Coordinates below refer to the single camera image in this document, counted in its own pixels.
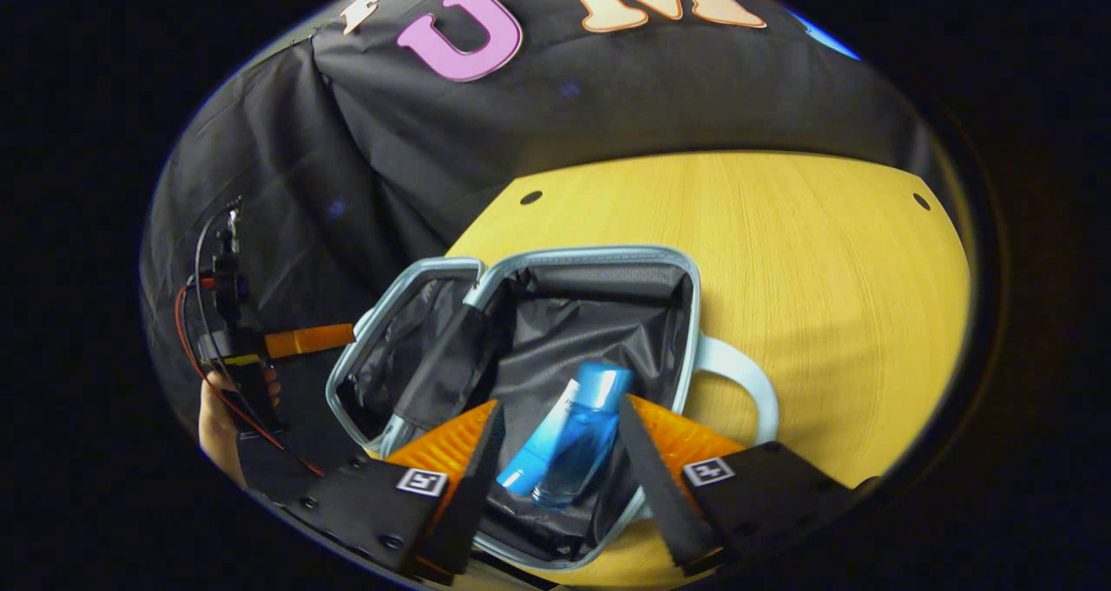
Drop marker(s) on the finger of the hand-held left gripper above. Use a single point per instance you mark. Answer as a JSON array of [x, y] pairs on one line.
[[308, 341]]

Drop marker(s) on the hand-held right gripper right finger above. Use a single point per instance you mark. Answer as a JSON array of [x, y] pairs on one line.
[[655, 487]]

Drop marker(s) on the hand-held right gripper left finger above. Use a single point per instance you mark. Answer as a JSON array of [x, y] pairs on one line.
[[476, 487]]

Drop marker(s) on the blue and white tube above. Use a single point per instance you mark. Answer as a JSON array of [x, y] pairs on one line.
[[534, 456]]

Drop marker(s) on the light blue suitcase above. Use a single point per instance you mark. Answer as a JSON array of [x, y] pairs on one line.
[[590, 322]]

